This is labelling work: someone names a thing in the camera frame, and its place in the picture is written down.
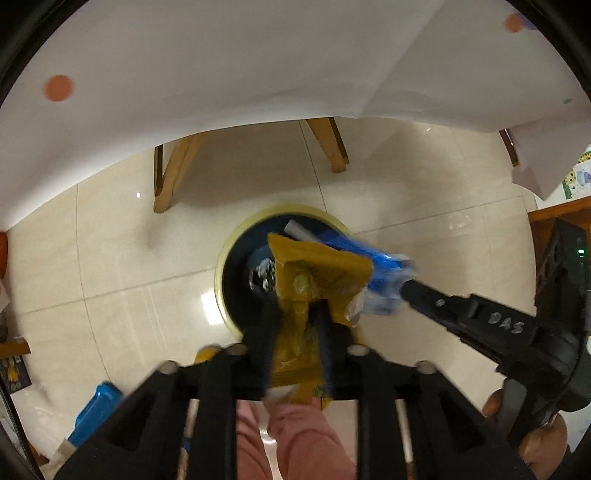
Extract yellow snack packet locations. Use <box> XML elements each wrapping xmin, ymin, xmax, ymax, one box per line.
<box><xmin>267</xmin><ymin>232</ymin><xmax>374</xmax><ymax>411</ymax></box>

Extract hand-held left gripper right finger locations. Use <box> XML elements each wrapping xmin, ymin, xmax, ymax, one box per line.
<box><xmin>309</xmin><ymin>300</ymin><xmax>536</xmax><ymax>480</ymax></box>

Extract crumpled silver foil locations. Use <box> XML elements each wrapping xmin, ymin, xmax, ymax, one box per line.
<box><xmin>247</xmin><ymin>256</ymin><xmax>278</xmax><ymax>294</ymax></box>

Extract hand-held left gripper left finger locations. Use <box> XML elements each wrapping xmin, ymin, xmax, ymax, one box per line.
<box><xmin>55</xmin><ymin>295</ymin><xmax>283</xmax><ymax>480</ymax></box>

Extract wooden cabinet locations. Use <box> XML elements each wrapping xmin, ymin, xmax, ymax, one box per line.
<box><xmin>526</xmin><ymin>196</ymin><xmax>591</xmax><ymax>259</ymax></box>

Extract white paper scrap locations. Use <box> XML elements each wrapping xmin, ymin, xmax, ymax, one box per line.
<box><xmin>283</xmin><ymin>220</ymin><xmax>319</xmax><ymax>243</ymax></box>

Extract blue snack packet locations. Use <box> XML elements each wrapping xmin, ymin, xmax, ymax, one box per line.
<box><xmin>316</xmin><ymin>228</ymin><xmax>419</xmax><ymax>317</ymax></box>

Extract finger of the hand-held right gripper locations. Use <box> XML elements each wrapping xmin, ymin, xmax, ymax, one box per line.
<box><xmin>418</xmin><ymin>308</ymin><xmax>533</xmax><ymax>371</ymax></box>
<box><xmin>401</xmin><ymin>279</ymin><xmax>540</xmax><ymax>341</ymax></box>

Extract wooden table leg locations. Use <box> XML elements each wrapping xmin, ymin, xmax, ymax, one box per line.
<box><xmin>152</xmin><ymin>134</ymin><xmax>206</xmax><ymax>214</ymax></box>
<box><xmin>305</xmin><ymin>117</ymin><xmax>350</xmax><ymax>174</ymax></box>
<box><xmin>499</xmin><ymin>129</ymin><xmax>520</xmax><ymax>168</ymax></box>

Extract person's right hand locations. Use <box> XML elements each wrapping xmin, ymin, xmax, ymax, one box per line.
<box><xmin>482</xmin><ymin>390</ymin><xmax>570</xmax><ymax>472</ymax></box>

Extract sunflower print picture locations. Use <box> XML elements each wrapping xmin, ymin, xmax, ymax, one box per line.
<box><xmin>561</xmin><ymin>145</ymin><xmax>591</xmax><ymax>201</ymax></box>

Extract yellow-rimmed dark trash can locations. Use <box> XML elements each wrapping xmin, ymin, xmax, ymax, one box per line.
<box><xmin>213</xmin><ymin>204</ymin><xmax>354</xmax><ymax>344</ymax></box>

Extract white table with wooden legs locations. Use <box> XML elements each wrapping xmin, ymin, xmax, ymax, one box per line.
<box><xmin>0</xmin><ymin>0</ymin><xmax>591</xmax><ymax>232</ymax></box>

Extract pink pants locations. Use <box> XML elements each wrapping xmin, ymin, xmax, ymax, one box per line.
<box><xmin>235</xmin><ymin>399</ymin><xmax>358</xmax><ymax>480</ymax></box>

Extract dark printed box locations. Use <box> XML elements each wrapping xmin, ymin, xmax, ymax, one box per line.
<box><xmin>0</xmin><ymin>353</ymin><xmax>33</xmax><ymax>393</ymax></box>

